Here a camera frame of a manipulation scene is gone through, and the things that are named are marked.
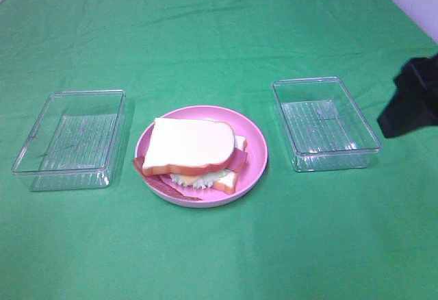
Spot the pink round plate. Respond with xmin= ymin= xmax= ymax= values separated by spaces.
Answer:
xmin=144 ymin=105 xmax=268 ymax=208

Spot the toast bread slice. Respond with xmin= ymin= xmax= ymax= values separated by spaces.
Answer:
xmin=212 ymin=136 xmax=247 ymax=195
xmin=142 ymin=118 xmax=235 ymax=176

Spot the clear plastic left container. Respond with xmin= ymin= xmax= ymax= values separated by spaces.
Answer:
xmin=12 ymin=90 xmax=126 ymax=192

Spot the yellow cheese slice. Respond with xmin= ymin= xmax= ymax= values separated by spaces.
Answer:
xmin=171 ymin=173 xmax=200 ymax=186

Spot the green lettuce leaf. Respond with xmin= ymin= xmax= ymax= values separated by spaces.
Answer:
xmin=190 ymin=169 xmax=228 ymax=189

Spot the clear plastic right container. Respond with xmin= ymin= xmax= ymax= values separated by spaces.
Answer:
xmin=272 ymin=77 xmax=381 ymax=172

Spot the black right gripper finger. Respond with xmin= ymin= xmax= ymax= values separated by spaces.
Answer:
xmin=377 ymin=55 xmax=437 ymax=138

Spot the bacon strip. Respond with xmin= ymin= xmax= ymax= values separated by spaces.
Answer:
xmin=223 ymin=147 xmax=247 ymax=173
xmin=132 ymin=156 xmax=201 ymax=201

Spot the green tablecloth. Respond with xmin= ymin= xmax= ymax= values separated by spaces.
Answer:
xmin=1 ymin=0 xmax=437 ymax=299

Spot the clear plastic container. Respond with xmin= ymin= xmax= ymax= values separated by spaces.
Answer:
xmin=12 ymin=90 xmax=126 ymax=192
xmin=272 ymin=77 xmax=381 ymax=172

